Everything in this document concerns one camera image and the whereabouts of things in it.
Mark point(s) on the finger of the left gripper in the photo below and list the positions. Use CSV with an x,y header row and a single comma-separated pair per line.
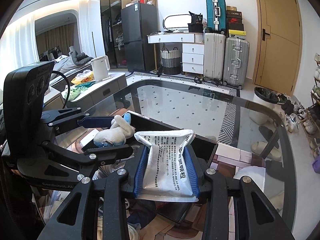
x,y
109,155
96,121

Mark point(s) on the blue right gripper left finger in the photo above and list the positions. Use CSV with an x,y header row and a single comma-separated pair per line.
x,y
142,161

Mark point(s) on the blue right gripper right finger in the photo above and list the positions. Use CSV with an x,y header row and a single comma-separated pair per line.
x,y
191,163

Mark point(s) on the white green granule packet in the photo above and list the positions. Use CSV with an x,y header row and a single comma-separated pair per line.
x,y
166,178

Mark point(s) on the white plush toy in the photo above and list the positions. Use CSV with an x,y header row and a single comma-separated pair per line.
x,y
117,134

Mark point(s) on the grey side cabinet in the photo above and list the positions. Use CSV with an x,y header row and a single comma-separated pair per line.
x,y
55,99

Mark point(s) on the white kettle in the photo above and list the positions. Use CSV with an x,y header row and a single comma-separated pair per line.
x,y
100,66

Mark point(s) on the woven laundry basket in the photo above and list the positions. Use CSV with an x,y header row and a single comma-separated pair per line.
x,y
171,61

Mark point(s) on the silver suitcase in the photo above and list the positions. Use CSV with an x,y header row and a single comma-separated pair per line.
x,y
235,62

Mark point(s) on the black refrigerator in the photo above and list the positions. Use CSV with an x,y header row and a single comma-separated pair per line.
x,y
138,21

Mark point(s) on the white drawer desk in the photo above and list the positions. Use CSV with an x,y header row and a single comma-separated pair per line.
x,y
191,46

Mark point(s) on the white suitcase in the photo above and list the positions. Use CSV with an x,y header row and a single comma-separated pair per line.
x,y
214,52

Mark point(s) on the oval mirror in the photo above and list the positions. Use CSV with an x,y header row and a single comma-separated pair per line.
x,y
176,22

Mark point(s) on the wooden shoe rack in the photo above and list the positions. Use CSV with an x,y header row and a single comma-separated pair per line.
x,y
311,123

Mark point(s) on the purple bag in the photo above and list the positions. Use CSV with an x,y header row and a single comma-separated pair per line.
x,y
316,165

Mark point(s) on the dark wardrobe cabinet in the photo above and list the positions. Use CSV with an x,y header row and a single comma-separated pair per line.
x,y
111,25

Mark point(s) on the black bag on desk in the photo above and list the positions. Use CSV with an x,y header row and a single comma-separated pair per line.
x,y
196,25

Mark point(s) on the stacked shoe boxes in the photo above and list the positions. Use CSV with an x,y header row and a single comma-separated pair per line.
x,y
234,23

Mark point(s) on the teal suitcase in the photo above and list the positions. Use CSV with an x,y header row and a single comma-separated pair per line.
x,y
216,16

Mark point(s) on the wooden door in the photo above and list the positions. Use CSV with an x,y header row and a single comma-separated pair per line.
x,y
279,46

